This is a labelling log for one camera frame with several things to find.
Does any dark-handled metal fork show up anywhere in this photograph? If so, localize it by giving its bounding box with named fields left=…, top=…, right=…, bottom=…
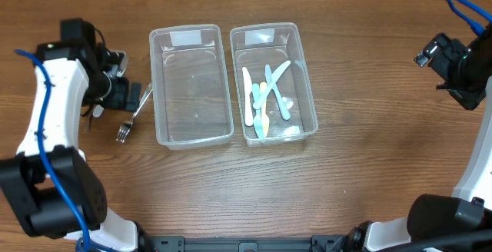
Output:
left=82, top=105, right=95, bottom=133

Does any white plastic knife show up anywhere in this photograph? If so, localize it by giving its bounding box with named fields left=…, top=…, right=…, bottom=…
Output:
left=241, top=67, right=254, bottom=127
left=264, top=61, right=291, bottom=121
left=252, top=83, right=264, bottom=139
left=253, top=60, right=291, bottom=110

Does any yellow plastic knife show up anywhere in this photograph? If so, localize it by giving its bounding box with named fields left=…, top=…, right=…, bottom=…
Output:
left=260, top=81, right=270, bottom=138

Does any white plastic fork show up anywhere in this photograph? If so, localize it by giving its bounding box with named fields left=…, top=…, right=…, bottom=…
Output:
left=92, top=105, right=104, bottom=118

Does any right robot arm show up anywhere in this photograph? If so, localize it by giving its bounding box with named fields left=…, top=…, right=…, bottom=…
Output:
left=332, top=25, right=491, bottom=251

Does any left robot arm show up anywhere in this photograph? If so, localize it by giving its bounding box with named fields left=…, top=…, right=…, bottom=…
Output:
left=1, top=18, right=154, bottom=251

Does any left clear plastic container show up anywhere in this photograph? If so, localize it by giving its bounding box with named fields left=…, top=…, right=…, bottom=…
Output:
left=149, top=24, right=234, bottom=150

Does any clear plastic container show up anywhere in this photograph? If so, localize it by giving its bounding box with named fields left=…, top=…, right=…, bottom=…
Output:
left=149, top=24, right=234, bottom=150
left=229, top=22, right=318, bottom=147

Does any right clear plastic container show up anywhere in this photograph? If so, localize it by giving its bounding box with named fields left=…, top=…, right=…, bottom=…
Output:
left=229, top=22, right=318, bottom=147

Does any left blue cable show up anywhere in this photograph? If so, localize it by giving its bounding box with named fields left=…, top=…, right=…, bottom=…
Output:
left=14, top=48, right=97, bottom=252

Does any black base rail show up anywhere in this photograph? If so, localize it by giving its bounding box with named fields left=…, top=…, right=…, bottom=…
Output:
left=151, top=235, right=346, bottom=252

